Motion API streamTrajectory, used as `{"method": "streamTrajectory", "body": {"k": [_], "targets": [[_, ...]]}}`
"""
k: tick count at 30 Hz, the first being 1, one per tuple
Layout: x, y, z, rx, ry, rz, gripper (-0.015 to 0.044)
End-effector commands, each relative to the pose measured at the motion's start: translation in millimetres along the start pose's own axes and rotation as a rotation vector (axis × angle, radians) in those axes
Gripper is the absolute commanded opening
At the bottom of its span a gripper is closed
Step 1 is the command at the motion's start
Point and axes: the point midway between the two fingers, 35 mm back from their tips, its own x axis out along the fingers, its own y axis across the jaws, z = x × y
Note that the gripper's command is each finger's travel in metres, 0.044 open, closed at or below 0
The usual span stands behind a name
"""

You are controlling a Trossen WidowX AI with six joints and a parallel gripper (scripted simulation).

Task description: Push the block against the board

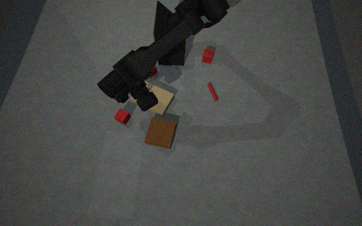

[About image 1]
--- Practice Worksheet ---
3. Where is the brown square block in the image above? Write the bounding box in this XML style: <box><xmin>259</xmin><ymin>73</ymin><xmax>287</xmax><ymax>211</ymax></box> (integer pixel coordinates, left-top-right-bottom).
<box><xmin>145</xmin><ymin>117</ymin><xmax>177</xmax><ymax>149</ymax></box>

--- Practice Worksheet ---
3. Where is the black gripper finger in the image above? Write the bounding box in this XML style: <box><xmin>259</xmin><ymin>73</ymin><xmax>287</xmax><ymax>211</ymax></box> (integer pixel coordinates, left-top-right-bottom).
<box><xmin>131</xmin><ymin>93</ymin><xmax>138</xmax><ymax>100</ymax></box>

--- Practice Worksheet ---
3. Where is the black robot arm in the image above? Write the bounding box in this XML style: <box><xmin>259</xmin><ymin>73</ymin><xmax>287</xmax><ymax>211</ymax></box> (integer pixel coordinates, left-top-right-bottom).
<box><xmin>97</xmin><ymin>0</ymin><xmax>230</xmax><ymax>103</ymax></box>

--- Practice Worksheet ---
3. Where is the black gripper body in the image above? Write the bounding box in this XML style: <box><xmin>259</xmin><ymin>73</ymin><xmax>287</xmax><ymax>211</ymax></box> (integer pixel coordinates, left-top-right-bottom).
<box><xmin>132</xmin><ymin>82</ymin><xmax>158</xmax><ymax>112</ymax></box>

